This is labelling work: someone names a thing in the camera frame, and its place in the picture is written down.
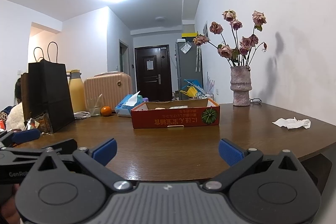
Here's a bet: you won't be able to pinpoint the blue tissue pack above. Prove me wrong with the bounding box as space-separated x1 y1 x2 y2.
114 92 143 118

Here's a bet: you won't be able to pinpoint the clear drinking glass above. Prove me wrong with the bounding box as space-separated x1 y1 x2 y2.
87 94 102 117

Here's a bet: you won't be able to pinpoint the white charger cable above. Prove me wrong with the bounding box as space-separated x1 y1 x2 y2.
73 111 92 119

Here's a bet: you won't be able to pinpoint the black eyeglasses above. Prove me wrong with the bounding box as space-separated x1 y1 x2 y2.
250 98 262 105

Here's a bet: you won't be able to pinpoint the yellow box on fridge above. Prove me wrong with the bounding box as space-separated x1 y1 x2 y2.
181 33 197 38

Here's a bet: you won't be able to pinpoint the yellow thermos jug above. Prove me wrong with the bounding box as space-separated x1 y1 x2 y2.
67 69 86 113

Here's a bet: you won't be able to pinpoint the pink textured vase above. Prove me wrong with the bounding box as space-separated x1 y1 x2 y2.
230 66 252 107

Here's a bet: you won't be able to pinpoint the wall picture frame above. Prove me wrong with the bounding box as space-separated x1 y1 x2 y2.
203 22 209 38

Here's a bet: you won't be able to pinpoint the dried pink roses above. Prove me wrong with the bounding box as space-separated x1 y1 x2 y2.
193 10 268 68

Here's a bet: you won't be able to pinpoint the orange fruit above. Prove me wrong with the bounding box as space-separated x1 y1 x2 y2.
100 106 112 117

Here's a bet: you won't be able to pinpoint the seated person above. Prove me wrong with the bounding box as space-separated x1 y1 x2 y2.
6 78 25 131

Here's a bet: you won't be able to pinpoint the yellow watering can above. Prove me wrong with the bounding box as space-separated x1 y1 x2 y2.
180 86 198 98

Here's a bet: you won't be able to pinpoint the black paper bag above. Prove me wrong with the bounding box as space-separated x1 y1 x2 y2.
21 47 75 133

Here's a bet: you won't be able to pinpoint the crumpled white tissue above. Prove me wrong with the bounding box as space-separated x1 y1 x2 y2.
272 117 311 130

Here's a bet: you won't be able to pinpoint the red cardboard box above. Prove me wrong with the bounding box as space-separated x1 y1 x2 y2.
131 98 221 129

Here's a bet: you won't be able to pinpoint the wire storage rack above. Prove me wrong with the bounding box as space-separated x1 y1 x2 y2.
195 93 213 100

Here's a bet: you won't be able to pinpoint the dark entrance door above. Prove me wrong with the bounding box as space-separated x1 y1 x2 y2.
135 45 173 102

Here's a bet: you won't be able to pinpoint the pink ribbed suitcase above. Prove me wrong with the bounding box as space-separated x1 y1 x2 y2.
84 72 133 111

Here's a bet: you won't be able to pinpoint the white wipes bottle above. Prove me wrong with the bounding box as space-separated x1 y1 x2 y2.
169 105 189 109

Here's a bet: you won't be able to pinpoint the grey refrigerator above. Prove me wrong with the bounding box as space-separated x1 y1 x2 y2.
175 36 203 100

